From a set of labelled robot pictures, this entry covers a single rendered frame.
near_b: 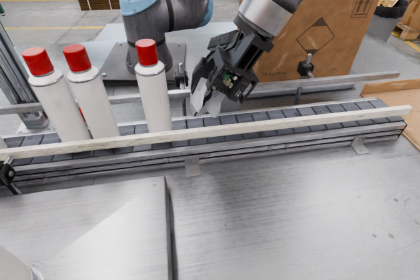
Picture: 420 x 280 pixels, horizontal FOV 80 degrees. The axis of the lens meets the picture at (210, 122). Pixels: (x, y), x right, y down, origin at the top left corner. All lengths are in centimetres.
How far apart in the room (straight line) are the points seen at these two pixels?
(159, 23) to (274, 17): 44
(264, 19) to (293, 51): 36
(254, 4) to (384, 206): 43
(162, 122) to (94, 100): 13
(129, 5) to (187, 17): 16
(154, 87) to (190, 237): 26
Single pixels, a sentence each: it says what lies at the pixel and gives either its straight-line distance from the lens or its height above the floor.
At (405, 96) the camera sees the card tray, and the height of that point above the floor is 83.
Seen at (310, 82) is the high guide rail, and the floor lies 96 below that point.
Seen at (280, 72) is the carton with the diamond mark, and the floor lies 89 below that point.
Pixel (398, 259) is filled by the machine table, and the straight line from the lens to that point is 54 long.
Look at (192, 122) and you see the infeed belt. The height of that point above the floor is 88.
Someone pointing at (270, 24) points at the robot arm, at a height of 112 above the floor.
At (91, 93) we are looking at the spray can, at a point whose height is 101.
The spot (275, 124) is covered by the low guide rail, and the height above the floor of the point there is 91.
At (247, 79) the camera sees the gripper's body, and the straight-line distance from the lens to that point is 42.
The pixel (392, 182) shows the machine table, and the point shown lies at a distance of 64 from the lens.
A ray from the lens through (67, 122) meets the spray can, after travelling 52.
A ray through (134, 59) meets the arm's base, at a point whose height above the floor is 90.
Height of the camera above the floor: 126
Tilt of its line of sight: 41 degrees down
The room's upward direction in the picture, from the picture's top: straight up
